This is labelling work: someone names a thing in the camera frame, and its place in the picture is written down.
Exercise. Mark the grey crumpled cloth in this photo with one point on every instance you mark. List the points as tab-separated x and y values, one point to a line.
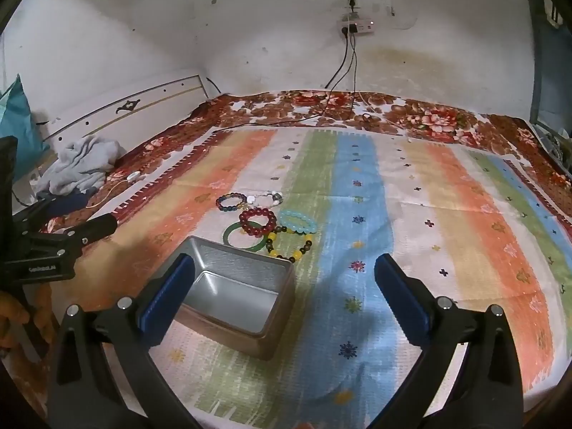
80	165

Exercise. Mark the striped colourful mat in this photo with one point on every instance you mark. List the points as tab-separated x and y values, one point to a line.
402	214

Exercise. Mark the person's left hand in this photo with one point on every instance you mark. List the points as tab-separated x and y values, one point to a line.
15	317

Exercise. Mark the wall socket with plug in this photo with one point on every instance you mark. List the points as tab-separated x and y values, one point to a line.
351	3

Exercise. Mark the white bed headboard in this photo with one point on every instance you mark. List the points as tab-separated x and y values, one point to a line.
134	107

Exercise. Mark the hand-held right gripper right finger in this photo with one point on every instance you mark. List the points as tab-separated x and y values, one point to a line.
402	295

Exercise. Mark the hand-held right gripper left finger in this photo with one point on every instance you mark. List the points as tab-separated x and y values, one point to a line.
165	295

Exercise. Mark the teal pillow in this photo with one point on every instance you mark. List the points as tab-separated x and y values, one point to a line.
15	120

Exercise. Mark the white power strip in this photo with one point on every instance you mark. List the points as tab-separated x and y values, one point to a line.
357	27

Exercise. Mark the grey cardboard box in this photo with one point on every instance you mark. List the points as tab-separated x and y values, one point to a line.
250	277

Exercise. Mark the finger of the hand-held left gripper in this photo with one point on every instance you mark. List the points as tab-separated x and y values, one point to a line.
96	228
67	204

